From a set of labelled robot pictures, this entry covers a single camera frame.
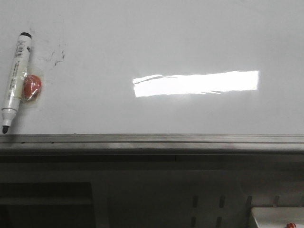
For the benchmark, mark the white black-tipped whiteboard marker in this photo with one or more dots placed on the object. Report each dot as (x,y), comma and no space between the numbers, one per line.
(17,76)

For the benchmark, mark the red whiteboard marker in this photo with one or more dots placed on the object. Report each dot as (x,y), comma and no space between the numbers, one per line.
(291,225)

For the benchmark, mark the red round magnet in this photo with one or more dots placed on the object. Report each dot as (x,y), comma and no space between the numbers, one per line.
(32,87)

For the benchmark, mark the white perforated pegboard panel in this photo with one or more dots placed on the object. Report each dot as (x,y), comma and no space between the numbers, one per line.
(144,194)

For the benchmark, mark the white plastic marker tray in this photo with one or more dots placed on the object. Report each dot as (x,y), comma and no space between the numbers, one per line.
(276,217)

